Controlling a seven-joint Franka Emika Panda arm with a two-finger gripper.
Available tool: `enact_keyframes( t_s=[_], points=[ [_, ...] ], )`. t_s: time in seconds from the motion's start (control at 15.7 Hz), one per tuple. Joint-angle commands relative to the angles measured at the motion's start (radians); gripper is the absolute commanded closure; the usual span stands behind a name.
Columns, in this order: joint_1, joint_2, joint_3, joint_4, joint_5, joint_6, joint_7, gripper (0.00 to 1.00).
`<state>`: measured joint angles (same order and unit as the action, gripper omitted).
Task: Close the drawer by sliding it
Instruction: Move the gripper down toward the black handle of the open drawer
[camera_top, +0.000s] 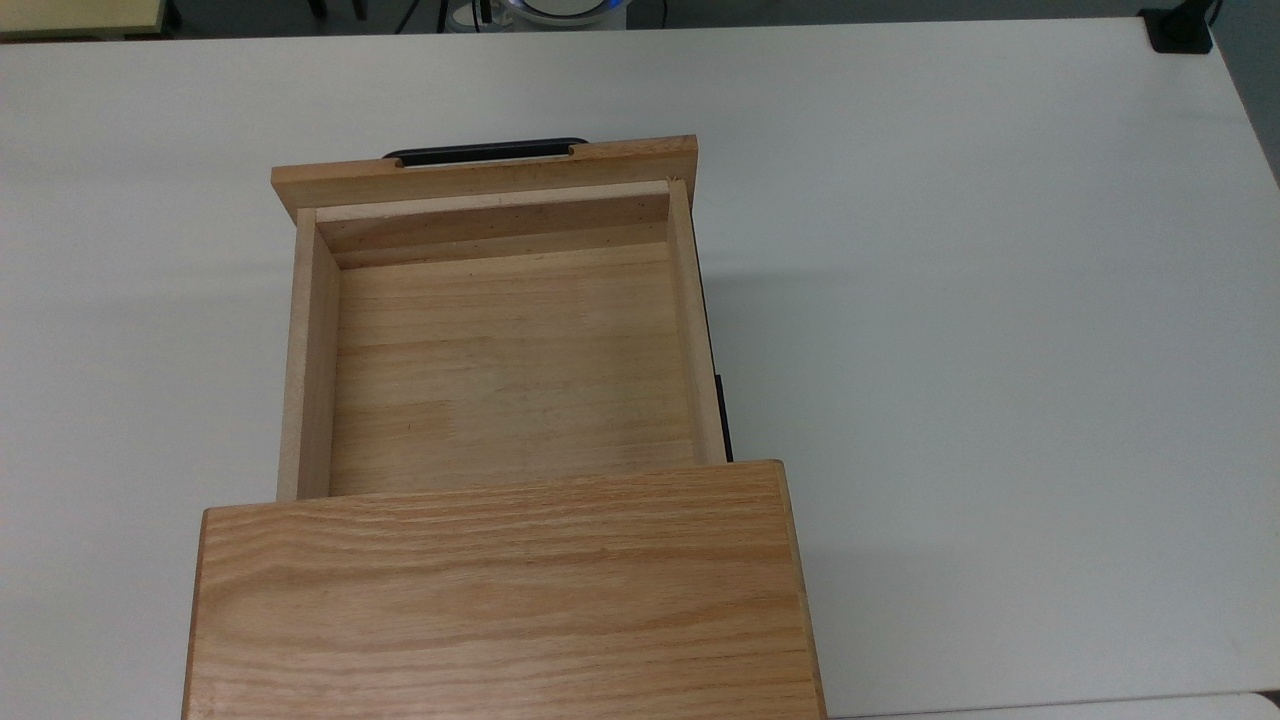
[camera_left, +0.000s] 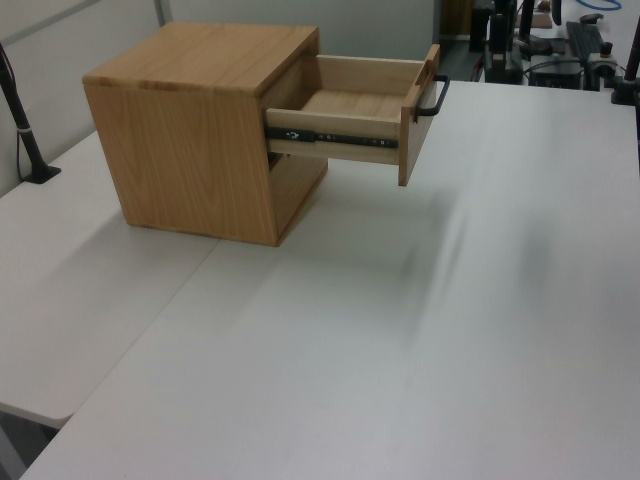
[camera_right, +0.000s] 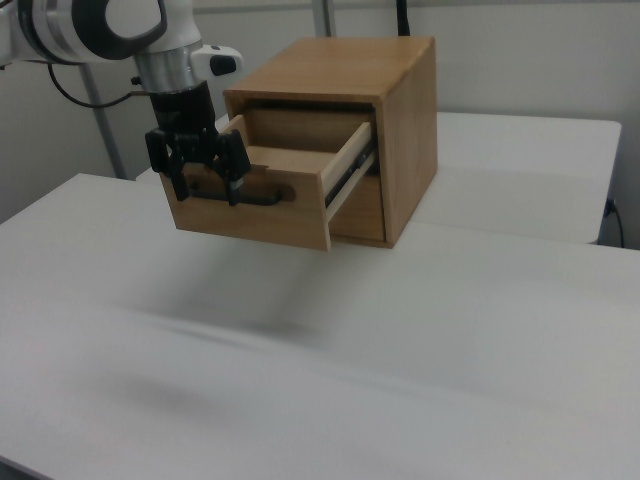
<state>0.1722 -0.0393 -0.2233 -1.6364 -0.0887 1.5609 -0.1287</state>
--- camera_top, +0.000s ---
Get oak wooden drawer with handle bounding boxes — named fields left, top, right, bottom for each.
left=272, top=136, right=730, bottom=501

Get oak wooden drawer cabinet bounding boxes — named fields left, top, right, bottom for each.
left=182, top=460, right=829, bottom=720

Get black bar drawer handle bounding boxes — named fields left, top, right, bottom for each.
left=382, top=138, right=591, bottom=169

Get light wooden side table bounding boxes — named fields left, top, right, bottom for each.
left=0, top=0, right=173, bottom=41

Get black camera stand clamp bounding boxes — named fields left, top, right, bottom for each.
left=1138, top=0, right=1225, bottom=54

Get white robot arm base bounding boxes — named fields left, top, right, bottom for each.
left=505, top=0, right=634, bottom=29

